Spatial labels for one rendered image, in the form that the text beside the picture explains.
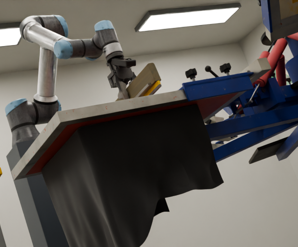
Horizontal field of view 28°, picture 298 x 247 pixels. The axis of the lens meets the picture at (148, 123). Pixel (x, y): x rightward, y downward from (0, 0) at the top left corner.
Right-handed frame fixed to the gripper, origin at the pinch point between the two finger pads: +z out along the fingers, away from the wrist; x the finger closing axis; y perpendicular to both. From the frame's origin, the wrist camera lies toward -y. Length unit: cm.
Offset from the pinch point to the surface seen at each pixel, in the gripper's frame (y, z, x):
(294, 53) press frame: 0, -9, -95
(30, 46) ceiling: 323, -190, -108
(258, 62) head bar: -34, 7, -36
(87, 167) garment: -18.1, 27.1, 36.8
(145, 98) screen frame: -29.2, 11.2, 13.6
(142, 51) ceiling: 368, -190, -265
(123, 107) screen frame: -29.2, 12.7, 22.8
